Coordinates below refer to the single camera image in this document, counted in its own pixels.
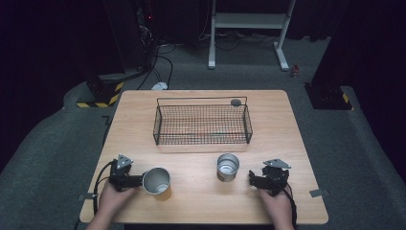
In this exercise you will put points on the grey tape piece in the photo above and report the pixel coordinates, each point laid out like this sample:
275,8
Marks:
87,196
319,193

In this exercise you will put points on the black yellow striped base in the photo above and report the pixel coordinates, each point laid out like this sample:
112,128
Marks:
100,96
328,97

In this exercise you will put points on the black equipment rack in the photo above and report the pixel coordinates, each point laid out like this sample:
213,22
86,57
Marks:
140,38

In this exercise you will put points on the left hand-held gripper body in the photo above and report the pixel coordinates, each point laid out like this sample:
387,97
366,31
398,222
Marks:
118,174

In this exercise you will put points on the small red bottle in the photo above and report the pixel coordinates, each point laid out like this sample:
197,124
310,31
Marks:
295,71

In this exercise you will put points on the silver metal cup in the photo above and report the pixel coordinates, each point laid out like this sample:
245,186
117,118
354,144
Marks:
228,167

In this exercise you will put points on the person's left hand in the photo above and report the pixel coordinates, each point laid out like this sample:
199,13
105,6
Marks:
115,199

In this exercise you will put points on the orange cup with metal inside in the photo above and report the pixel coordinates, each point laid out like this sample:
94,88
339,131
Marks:
156,181

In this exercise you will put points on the white power adapter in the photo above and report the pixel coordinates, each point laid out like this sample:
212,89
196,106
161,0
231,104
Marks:
159,86

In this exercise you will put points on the white metal stand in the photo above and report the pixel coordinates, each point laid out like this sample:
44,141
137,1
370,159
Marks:
249,20

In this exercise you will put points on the grey round table grommet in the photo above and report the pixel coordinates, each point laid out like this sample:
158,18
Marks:
235,102

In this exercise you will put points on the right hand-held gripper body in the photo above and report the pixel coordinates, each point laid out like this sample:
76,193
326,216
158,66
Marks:
275,179

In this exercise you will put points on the person's right hand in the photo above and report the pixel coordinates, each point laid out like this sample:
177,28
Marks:
276,204

